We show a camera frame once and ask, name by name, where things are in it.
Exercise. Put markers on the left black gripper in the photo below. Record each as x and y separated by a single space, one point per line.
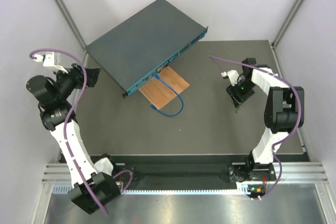
79 73

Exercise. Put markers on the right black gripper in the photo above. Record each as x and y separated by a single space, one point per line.
232 91

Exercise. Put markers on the dark blue network switch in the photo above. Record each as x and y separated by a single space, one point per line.
138 48

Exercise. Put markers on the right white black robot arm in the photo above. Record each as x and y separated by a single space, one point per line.
284 114

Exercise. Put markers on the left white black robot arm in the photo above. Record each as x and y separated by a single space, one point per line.
93 185

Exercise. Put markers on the wooden board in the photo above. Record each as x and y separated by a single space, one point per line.
159 94

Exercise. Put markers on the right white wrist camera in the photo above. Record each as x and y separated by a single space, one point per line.
232 75

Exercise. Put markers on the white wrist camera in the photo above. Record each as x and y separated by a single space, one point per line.
232 75
51 61

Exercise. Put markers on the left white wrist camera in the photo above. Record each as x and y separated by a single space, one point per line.
51 61

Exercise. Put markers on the left aluminium frame post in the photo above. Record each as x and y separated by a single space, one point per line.
70 22

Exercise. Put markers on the aluminium frame post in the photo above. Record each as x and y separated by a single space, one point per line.
70 22
287 22

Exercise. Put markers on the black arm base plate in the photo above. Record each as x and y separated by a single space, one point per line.
173 172

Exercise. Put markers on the slotted cable duct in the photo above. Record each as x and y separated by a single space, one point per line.
240 190

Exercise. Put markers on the right aluminium frame post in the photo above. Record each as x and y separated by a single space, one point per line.
287 22

